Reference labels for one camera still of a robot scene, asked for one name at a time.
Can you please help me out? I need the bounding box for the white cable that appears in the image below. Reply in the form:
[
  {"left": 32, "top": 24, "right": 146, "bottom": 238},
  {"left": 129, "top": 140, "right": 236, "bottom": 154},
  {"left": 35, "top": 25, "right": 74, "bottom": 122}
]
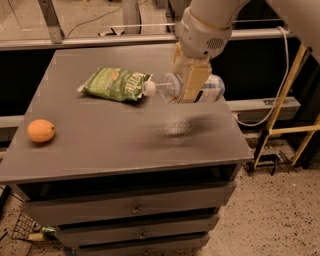
[{"left": 234, "top": 26, "right": 292, "bottom": 128}]

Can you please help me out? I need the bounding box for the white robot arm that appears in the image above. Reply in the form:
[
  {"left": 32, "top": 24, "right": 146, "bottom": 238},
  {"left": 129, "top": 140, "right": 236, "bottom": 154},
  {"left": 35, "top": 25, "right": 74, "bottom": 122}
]
[{"left": 171, "top": 0, "right": 320, "bottom": 100}]

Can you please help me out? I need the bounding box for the wire basket on floor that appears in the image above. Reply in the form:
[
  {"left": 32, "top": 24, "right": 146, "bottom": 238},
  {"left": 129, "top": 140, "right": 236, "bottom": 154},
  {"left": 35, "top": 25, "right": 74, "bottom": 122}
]
[{"left": 11, "top": 212, "right": 56, "bottom": 242}]

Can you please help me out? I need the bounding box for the grey drawer cabinet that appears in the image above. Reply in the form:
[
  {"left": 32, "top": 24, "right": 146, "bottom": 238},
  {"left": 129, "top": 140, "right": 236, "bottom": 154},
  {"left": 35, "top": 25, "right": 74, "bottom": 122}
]
[{"left": 0, "top": 44, "right": 252, "bottom": 256}]

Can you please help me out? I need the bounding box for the clear blue-labelled plastic bottle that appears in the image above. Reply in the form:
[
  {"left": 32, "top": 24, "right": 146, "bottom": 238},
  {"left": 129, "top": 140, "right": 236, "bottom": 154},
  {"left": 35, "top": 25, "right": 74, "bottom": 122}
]
[{"left": 142, "top": 72, "right": 226, "bottom": 104}]

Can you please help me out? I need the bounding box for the orange fruit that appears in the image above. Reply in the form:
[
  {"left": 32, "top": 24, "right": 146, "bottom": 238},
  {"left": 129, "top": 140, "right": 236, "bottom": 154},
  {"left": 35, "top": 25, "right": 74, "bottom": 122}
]
[{"left": 27, "top": 119, "right": 55, "bottom": 143}]

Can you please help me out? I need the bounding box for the yellow metal cart frame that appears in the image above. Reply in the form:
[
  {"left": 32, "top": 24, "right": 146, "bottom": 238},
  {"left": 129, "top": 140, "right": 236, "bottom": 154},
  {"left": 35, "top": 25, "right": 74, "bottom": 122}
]
[{"left": 245, "top": 43, "right": 320, "bottom": 174}]

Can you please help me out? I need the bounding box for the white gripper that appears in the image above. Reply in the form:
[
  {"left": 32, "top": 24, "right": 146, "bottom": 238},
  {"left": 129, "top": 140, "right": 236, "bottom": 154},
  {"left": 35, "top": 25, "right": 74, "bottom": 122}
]
[{"left": 170, "top": 7, "right": 231, "bottom": 103}]

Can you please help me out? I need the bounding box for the green chip bag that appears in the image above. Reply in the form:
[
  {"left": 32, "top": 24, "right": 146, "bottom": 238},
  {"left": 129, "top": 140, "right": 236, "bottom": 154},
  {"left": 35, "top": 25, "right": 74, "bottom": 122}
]
[{"left": 78, "top": 68, "right": 150, "bottom": 102}]

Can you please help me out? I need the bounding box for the grey metal railing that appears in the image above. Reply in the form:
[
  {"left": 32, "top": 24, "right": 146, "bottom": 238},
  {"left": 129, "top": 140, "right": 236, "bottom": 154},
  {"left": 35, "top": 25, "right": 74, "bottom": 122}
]
[{"left": 0, "top": 0, "right": 301, "bottom": 52}]

